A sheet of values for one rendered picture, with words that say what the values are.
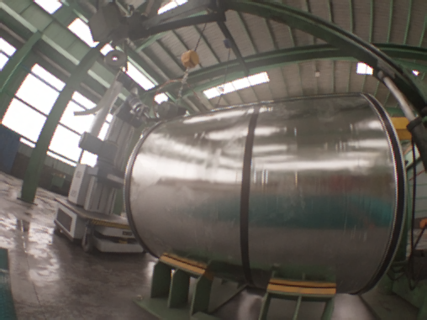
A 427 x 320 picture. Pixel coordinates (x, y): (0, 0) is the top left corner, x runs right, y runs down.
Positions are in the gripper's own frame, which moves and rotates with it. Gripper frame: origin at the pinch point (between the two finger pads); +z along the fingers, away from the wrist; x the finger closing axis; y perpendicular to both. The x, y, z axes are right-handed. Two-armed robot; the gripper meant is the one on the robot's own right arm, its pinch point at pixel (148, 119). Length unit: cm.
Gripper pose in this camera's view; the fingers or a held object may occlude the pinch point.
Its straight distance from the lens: 147.3
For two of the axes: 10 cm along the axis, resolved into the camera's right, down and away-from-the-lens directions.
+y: -5.4, 0.7, -8.4
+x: 5.4, -7.4, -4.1
